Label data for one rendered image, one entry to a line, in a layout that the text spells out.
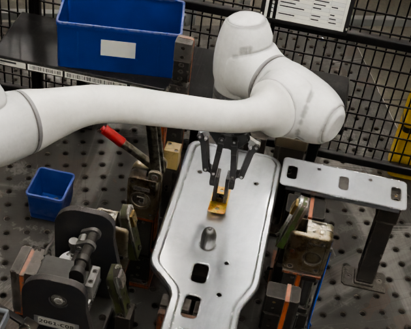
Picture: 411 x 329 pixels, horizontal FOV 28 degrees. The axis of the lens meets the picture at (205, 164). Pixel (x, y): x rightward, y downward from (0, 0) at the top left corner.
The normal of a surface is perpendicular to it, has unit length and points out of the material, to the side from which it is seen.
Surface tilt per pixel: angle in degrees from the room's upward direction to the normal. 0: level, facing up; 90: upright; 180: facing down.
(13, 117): 43
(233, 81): 92
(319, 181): 0
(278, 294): 0
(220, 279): 0
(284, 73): 9
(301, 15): 90
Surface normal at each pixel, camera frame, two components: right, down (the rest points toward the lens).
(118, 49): -0.04, 0.66
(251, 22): 0.07, -0.65
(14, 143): 0.68, 0.38
